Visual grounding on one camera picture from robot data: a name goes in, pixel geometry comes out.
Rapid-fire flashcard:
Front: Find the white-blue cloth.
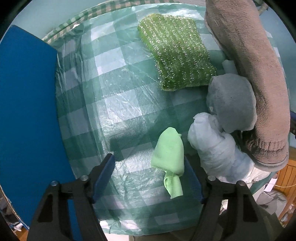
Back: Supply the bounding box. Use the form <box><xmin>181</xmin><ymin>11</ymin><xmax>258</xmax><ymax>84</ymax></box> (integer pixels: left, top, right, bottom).
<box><xmin>188</xmin><ymin>113</ymin><xmax>270</xmax><ymax>187</ymax></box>

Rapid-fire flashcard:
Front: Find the light green cloth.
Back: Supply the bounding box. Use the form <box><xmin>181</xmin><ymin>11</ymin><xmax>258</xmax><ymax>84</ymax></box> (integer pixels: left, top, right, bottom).
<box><xmin>151</xmin><ymin>127</ymin><xmax>185</xmax><ymax>199</ymax></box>

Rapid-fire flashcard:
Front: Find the grey-brown fleece towel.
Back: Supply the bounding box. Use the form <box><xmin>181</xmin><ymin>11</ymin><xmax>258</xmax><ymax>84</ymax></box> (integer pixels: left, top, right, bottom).
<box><xmin>205</xmin><ymin>1</ymin><xmax>290</xmax><ymax>172</ymax></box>

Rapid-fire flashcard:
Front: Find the blue cardboard box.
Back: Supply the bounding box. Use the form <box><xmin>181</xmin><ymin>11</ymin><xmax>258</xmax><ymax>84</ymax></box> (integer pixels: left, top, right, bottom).
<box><xmin>1</xmin><ymin>26</ymin><xmax>75</xmax><ymax>225</ymax></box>

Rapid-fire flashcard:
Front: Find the grey-blue rolled cloth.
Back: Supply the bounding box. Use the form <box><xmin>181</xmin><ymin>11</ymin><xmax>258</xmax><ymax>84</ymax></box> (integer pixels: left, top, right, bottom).
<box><xmin>207</xmin><ymin>73</ymin><xmax>257</xmax><ymax>133</ymax></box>

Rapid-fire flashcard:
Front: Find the green checked plastic table cover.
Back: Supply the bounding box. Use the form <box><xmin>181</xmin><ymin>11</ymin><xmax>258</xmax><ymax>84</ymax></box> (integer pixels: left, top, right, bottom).
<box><xmin>53</xmin><ymin>3</ymin><xmax>225</xmax><ymax>235</ymax></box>

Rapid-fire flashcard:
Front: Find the green sparkly scrubbing cloth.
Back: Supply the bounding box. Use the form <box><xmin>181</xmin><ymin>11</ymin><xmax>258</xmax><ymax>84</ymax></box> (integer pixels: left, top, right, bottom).
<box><xmin>138</xmin><ymin>14</ymin><xmax>217</xmax><ymax>91</ymax></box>

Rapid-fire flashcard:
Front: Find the green checked fabric tablecloth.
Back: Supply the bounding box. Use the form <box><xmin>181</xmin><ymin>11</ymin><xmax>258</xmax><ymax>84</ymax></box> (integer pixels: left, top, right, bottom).
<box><xmin>42</xmin><ymin>0</ymin><xmax>178</xmax><ymax>44</ymax></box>

